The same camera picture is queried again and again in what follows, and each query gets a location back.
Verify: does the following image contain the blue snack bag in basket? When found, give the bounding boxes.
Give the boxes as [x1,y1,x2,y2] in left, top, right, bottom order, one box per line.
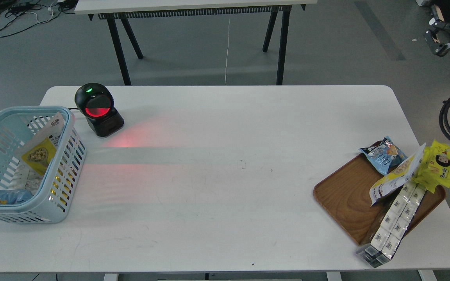
[0,189,33,205]

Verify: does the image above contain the brown wooden tray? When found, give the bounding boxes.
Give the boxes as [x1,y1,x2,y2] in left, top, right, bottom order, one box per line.
[314,141,446,246]

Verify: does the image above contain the white snack bag in basket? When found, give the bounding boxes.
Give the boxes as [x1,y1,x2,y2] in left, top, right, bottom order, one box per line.
[8,162,43,195]

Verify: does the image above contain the black barcode scanner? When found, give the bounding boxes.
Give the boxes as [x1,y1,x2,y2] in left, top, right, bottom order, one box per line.
[75,82,125,137]

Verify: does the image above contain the long white snack box pack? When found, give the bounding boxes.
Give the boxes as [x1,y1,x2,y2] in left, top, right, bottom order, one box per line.
[355,183,426,268]

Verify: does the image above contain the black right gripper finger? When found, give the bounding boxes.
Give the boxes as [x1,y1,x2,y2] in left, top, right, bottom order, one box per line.
[424,20,450,57]

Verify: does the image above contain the white background table black legs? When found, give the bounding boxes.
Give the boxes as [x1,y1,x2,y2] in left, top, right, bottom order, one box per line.
[74,0,317,86]

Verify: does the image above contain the yellow nut snack pouch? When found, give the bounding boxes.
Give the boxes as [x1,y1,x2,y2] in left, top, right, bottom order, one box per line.
[15,112,64,178]

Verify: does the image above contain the floor cables and adapters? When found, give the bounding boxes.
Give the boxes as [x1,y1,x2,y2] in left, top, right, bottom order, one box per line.
[0,0,79,39]

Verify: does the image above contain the yellow white snack pouch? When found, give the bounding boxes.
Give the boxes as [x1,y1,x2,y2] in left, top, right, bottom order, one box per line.
[368,143,427,206]

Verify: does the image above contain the white hanging cable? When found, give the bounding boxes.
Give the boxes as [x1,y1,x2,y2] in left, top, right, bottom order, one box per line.
[225,14,232,86]

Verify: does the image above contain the light blue plastic basket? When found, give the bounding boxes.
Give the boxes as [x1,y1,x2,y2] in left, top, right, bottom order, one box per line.
[0,106,86,224]

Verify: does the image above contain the yellow cartoon snack pack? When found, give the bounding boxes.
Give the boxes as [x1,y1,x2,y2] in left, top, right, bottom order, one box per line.
[412,139,450,194]

